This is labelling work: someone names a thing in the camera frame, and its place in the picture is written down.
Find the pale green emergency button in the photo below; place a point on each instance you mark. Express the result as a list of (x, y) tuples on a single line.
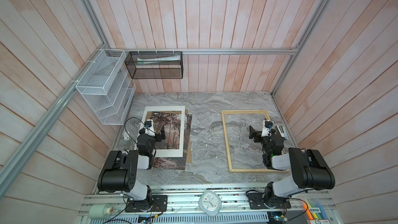
[(101, 211)]

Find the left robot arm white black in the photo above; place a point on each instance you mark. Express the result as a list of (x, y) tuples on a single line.
[(120, 170)]

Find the white wire mesh shelf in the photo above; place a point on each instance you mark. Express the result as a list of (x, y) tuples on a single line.
[(107, 87)]

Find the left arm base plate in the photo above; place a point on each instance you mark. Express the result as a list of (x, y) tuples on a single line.
[(156, 203)]

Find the black wire mesh basket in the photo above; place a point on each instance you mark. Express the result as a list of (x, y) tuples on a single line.
[(153, 71)]

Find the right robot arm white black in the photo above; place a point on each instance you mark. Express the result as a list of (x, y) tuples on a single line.
[(309, 170)]

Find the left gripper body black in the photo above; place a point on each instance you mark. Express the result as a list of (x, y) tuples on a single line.
[(157, 135)]

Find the brown frame backing board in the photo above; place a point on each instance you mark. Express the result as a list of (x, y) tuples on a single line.
[(187, 155)]

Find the paper in black basket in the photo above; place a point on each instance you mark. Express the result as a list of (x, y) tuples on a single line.
[(158, 60)]

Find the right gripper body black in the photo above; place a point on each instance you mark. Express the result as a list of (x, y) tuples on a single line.
[(258, 135)]

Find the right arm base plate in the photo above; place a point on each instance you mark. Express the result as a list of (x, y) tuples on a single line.
[(257, 200)]

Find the light wooden picture frame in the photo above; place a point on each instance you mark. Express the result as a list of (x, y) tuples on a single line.
[(231, 169)]

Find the white photo mat board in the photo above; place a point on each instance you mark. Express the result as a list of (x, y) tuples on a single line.
[(172, 145)]

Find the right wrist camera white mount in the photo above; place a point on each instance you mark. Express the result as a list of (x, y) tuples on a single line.
[(267, 127)]

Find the autumn forest photo print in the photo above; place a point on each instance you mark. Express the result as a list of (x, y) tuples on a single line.
[(169, 130)]

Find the small white box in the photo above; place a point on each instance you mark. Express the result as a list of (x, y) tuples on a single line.
[(126, 136)]

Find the coloured markers tray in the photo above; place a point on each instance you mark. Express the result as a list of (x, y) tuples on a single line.
[(315, 212)]

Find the white stapler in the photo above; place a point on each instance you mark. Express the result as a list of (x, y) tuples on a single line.
[(282, 131)]

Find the white round timer clock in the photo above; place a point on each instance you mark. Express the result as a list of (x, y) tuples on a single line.
[(210, 203)]

